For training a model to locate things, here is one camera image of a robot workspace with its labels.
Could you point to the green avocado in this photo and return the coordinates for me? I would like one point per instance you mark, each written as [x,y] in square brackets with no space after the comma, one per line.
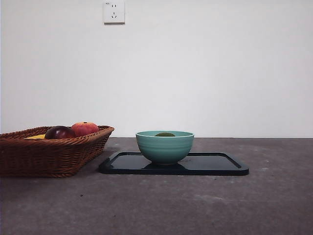
[165,134]

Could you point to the teal bowl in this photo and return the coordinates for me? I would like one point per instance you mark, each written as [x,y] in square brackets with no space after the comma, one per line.
[165,149]

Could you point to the black rectangular tray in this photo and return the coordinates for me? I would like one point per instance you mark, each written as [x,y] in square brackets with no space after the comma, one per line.
[122,164]

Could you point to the red yellow apple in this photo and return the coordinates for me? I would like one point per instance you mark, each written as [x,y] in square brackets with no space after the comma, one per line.
[85,128]

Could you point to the brown wicker basket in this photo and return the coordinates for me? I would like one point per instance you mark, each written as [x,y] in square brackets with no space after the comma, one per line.
[46,156]

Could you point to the yellow banana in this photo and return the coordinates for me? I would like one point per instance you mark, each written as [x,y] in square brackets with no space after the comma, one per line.
[35,137]

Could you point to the white wall socket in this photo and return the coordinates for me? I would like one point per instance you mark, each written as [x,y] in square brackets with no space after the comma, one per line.
[114,12]

